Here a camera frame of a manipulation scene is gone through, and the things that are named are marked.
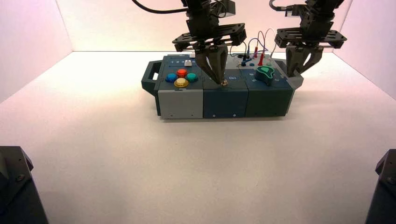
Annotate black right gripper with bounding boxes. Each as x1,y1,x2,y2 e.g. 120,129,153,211
274,6,347,77

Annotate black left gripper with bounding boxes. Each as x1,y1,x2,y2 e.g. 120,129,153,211
172,0,248,84

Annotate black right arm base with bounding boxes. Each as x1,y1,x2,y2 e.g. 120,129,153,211
365,149,396,224

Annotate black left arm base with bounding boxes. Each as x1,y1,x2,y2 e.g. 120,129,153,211
0,146,49,224

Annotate grey and teal task box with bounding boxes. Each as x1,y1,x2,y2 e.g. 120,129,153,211
141,51,305,120

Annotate green rotary knob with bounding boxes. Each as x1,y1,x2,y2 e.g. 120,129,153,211
255,66,276,87

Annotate black jumper wire with plug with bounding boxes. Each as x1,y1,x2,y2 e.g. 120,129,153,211
229,42,248,62

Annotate red jumper wire with plug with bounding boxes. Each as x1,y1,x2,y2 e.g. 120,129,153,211
253,30,267,66

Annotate white jumper wire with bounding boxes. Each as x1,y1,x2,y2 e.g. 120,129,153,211
264,28,278,58

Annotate purple jumper wire with plug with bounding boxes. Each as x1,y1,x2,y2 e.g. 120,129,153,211
240,37,269,67

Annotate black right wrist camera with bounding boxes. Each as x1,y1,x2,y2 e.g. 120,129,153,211
284,3,309,19

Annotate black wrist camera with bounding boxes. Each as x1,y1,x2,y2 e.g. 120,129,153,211
284,3,309,19
216,0,237,18

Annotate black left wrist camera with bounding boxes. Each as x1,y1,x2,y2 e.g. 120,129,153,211
216,0,237,18

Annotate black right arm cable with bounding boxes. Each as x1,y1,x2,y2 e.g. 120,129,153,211
269,0,287,12

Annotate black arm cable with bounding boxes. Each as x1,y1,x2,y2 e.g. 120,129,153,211
269,0,287,12
131,0,189,15

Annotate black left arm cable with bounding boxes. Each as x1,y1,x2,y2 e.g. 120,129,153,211
131,0,189,15

